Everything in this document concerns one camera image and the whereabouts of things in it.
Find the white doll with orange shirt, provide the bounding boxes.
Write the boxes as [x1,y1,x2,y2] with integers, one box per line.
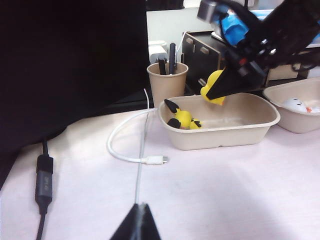
[284,97,320,115]

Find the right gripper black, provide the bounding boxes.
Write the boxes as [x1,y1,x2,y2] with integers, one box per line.
[206,37,276,101]

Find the yellow rubber duck doll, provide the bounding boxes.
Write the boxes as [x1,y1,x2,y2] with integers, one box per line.
[199,69,227,106]

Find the black computer monitor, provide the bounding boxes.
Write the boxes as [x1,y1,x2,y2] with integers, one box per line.
[0,0,151,191]

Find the black pen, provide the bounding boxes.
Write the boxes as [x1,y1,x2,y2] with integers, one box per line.
[157,56,168,75]

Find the thin white cable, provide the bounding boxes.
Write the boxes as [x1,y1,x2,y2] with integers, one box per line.
[134,88,151,205]

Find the yellow black-eared Pichu doll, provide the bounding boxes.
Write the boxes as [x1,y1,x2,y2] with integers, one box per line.
[163,98,204,130]

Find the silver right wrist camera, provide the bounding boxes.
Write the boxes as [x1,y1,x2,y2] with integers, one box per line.
[196,0,219,23]

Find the dark gray cable adapter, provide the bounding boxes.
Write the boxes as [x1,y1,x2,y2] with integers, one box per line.
[34,138,55,240]

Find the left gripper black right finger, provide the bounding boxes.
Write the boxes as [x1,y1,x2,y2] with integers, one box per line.
[138,202,162,240]

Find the wooden desk riser black drawers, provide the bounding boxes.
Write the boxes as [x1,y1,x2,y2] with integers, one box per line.
[181,31,320,95]

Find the white USB-C cable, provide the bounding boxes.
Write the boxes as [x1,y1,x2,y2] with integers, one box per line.
[106,107,170,166]

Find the silver tipped pen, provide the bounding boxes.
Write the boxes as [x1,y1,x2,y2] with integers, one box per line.
[168,42,178,75]

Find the beige paper pulp box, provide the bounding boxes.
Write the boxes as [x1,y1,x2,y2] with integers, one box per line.
[262,76,320,134]
[157,92,281,151]

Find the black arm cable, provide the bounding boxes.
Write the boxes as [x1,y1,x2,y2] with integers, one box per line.
[216,0,266,31]

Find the white power adapter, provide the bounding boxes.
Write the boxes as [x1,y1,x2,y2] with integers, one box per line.
[149,41,168,65]

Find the brown paper cup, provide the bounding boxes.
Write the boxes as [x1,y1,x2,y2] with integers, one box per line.
[146,61,190,109]

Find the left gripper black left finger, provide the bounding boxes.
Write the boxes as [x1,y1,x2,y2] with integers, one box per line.
[109,202,142,240]

